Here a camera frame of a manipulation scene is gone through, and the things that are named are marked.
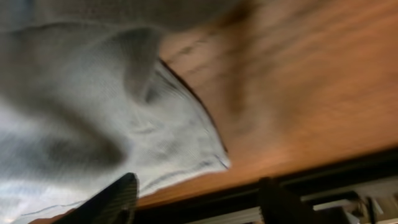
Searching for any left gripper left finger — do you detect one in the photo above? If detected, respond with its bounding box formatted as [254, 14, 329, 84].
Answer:
[54, 173, 138, 224]

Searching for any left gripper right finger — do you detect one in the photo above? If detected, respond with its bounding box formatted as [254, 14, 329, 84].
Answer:
[258, 177, 317, 224]

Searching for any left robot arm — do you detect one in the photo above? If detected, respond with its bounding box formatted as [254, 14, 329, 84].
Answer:
[54, 164, 397, 224]

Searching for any light blue printed t-shirt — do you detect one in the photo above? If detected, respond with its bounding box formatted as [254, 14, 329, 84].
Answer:
[1, 0, 236, 223]

